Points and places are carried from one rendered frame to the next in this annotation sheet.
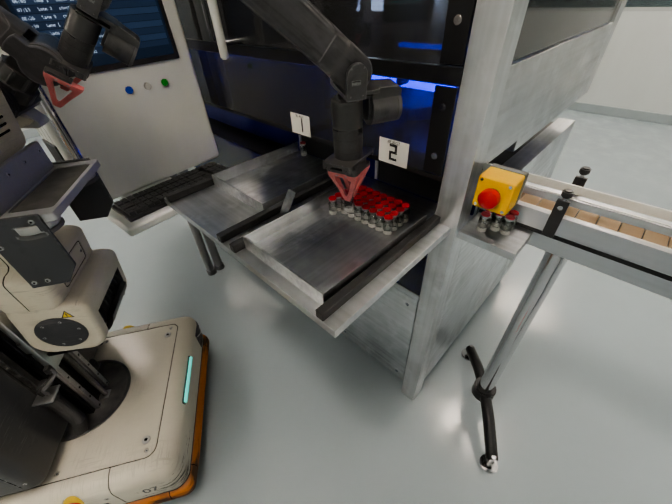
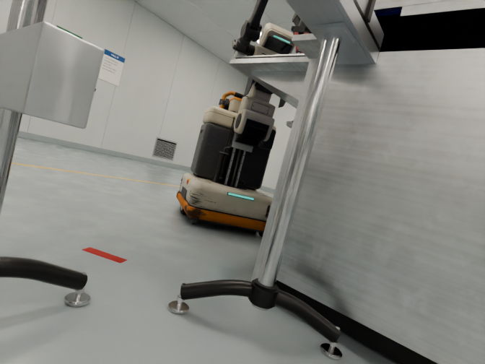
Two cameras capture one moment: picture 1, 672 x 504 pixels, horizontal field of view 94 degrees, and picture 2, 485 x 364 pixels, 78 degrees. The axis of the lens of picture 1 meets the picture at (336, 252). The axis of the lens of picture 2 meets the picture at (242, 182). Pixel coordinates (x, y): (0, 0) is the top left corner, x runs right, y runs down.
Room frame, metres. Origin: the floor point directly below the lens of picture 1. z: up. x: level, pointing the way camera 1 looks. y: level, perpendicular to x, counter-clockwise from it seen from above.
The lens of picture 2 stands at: (0.33, -1.33, 0.44)
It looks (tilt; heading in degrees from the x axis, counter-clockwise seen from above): 3 degrees down; 82
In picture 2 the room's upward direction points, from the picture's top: 15 degrees clockwise
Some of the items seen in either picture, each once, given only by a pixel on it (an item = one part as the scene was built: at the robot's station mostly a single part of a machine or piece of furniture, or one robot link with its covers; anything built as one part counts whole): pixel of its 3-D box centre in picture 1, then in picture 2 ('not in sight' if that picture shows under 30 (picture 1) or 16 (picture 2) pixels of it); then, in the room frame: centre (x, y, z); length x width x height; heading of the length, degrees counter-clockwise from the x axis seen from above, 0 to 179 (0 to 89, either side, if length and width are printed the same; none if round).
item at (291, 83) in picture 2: not in sight; (281, 88); (0.56, -0.09, 0.80); 0.34 x 0.03 x 0.13; 134
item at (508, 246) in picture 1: (497, 231); (320, 46); (0.59, -0.39, 0.87); 0.14 x 0.13 x 0.02; 134
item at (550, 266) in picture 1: (512, 337); (296, 172); (0.57, -0.55, 0.46); 0.09 x 0.09 x 0.77; 44
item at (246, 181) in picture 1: (283, 172); not in sight; (0.91, 0.15, 0.90); 0.34 x 0.26 x 0.04; 134
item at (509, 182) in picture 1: (498, 189); not in sight; (0.57, -0.35, 1.00); 0.08 x 0.07 x 0.07; 134
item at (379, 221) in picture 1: (362, 212); not in sight; (0.65, -0.07, 0.91); 0.18 x 0.02 x 0.05; 44
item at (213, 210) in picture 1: (303, 208); (312, 92); (0.74, 0.08, 0.87); 0.70 x 0.48 x 0.02; 44
